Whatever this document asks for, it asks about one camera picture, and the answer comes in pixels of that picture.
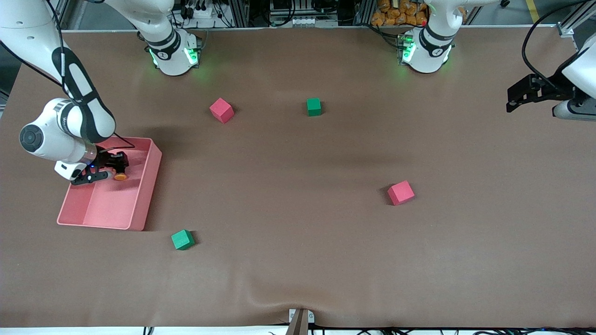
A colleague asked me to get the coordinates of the camera mount post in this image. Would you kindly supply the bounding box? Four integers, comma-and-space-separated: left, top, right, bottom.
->
286, 308, 315, 335

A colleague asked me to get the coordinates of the white power strip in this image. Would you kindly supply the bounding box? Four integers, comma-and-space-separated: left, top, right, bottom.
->
184, 4, 219, 20

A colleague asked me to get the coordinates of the red foam cube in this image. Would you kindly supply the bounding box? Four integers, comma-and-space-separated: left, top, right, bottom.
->
209, 98, 235, 124
387, 181, 415, 206

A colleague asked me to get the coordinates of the aluminium frame profile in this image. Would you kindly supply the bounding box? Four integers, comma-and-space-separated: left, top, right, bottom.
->
556, 0, 596, 38

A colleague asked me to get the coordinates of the brown table mat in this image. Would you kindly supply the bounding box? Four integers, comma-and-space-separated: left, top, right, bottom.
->
0, 26, 596, 328

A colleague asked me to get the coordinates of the pink plastic bin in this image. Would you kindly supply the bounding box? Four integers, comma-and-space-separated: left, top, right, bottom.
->
57, 136, 163, 232

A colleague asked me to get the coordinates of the orange packet pile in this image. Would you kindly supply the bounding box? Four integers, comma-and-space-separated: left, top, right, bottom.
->
371, 0, 429, 27

